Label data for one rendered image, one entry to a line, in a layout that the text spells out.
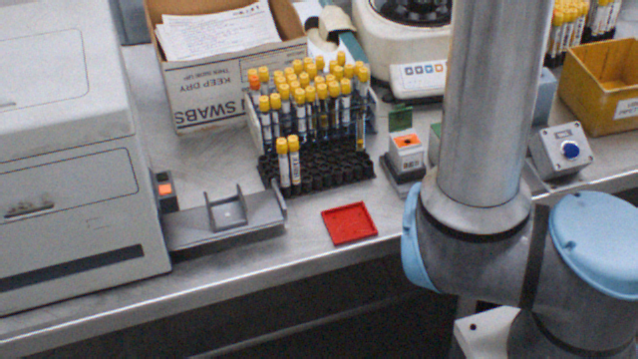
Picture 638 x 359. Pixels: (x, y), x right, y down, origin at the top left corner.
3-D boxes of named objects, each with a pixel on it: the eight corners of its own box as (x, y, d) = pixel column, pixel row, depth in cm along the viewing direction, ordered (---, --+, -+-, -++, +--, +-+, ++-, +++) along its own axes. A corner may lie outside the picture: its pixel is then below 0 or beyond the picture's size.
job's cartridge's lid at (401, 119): (389, 108, 110) (387, 107, 110) (389, 134, 112) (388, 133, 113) (413, 103, 111) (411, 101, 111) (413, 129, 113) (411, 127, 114)
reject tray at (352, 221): (334, 246, 105) (334, 243, 105) (320, 214, 110) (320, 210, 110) (378, 234, 107) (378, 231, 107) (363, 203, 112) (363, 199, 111)
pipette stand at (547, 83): (494, 143, 122) (502, 95, 116) (479, 117, 127) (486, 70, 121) (550, 133, 124) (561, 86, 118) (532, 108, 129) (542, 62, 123)
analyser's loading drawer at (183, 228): (144, 264, 100) (137, 239, 97) (138, 230, 105) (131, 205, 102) (288, 227, 106) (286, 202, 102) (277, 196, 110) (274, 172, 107)
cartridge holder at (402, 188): (399, 198, 113) (400, 182, 110) (378, 162, 119) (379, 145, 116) (431, 190, 114) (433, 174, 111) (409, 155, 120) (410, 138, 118)
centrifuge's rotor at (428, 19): (389, 55, 132) (390, 21, 127) (372, 11, 143) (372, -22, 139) (471, 46, 134) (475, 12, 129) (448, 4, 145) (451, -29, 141)
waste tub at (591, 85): (591, 140, 123) (605, 92, 116) (554, 93, 133) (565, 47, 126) (662, 126, 126) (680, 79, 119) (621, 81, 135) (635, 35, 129)
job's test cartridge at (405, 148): (398, 182, 113) (400, 152, 109) (387, 163, 117) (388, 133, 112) (422, 177, 114) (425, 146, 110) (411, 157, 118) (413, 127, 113)
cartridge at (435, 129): (438, 174, 117) (442, 142, 112) (426, 155, 120) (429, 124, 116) (461, 168, 118) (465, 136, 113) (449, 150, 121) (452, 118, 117)
